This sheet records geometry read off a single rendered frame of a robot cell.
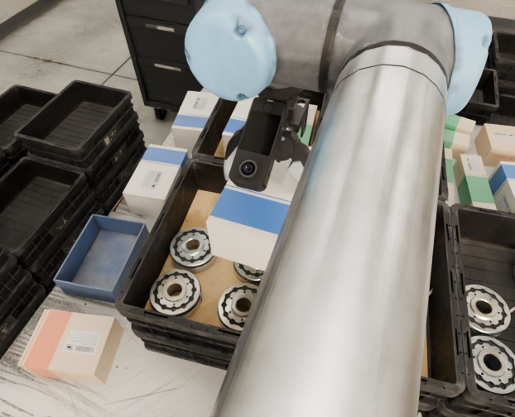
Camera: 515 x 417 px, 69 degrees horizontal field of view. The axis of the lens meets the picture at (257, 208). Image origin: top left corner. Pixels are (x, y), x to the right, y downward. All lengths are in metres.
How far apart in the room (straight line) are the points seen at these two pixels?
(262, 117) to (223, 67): 0.18
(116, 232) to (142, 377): 0.40
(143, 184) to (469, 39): 0.91
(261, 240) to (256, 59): 0.29
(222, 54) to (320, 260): 0.20
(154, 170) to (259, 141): 0.68
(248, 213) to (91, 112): 1.46
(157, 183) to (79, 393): 0.53
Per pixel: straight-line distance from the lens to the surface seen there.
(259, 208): 0.55
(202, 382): 0.90
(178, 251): 0.84
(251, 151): 0.46
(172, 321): 0.70
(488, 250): 1.02
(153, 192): 1.06
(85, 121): 1.88
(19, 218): 1.75
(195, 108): 1.31
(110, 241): 1.11
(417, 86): 0.24
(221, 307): 0.77
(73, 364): 0.90
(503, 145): 1.40
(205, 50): 0.31
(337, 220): 0.16
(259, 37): 0.30
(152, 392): 0.91
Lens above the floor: 1.56
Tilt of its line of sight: 52 degrees down
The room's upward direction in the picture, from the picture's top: straight up
